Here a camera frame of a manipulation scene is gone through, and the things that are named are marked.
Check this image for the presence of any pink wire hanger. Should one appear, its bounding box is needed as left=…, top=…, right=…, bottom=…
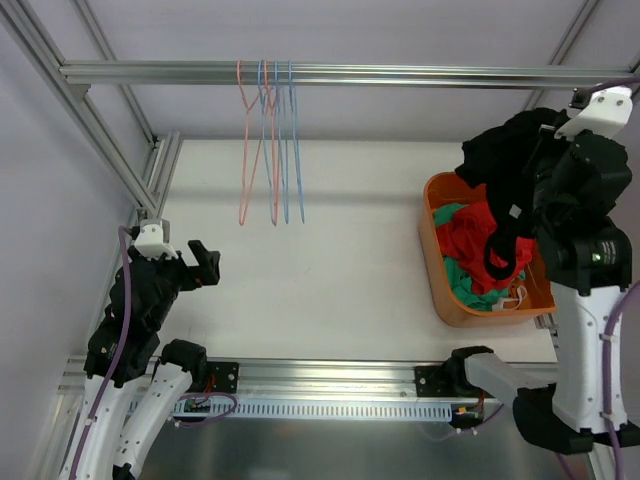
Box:
left=236, top=60, right=268, bottom=226
left=263, top=60, right=281, bottom=226

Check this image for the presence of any white tank top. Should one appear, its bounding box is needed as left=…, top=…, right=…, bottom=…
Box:
left=492, top=285, right=528, bottom=312

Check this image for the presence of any black tank top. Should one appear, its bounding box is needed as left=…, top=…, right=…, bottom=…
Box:
left=455, top=107, right=569, bottom=280

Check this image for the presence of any orange plastic basket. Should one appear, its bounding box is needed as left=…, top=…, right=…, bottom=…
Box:
left=418, top=172, right=556, bottom=328

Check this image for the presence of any green tank top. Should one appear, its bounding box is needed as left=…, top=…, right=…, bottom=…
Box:
left=432, top=202, right=529, bottom=312

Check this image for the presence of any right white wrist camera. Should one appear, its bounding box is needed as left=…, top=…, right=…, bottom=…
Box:
left=554, top=84, right=633, bottom=141

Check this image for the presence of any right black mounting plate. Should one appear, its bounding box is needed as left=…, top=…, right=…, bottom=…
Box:
left=413, top=365, right=455, bottom=398

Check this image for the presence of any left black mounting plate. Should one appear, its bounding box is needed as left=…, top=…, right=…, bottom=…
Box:
left=201, top=361, right=240, bottom=394

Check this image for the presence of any aluminium hanging rail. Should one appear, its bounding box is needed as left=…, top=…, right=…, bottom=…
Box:
left=59, top=60, right=637, bottom=90

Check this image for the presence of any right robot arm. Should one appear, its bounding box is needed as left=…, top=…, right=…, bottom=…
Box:
left=441, top=130, right=639, bottom=455

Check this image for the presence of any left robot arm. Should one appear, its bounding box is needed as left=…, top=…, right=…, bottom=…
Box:
left=59, top=240, right=221, bottom=479

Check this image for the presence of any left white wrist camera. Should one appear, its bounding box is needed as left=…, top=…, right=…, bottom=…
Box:
left=132, top=218, right=178, bottom=260

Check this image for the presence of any red tank top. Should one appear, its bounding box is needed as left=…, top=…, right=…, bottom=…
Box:
left=433, top=201, right=535, bottom=295

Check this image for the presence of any black mounting plate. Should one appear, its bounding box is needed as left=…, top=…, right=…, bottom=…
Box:
left=413, top=365, right=455, bottom=398
left=201, top=361, right=240, bottom=394

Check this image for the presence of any slotted white cable duct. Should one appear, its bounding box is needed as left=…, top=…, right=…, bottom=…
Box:
left=172, top=398, right=453, bottom=423

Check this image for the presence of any light blue wire hanger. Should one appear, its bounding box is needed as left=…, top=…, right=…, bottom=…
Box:
left=287, top=61, right=306, bottom=224

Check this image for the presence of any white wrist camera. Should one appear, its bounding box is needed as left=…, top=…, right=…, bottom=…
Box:
left=132, top=218, right=178, bottom=260
left=554, top=84, right=633, bottom=141

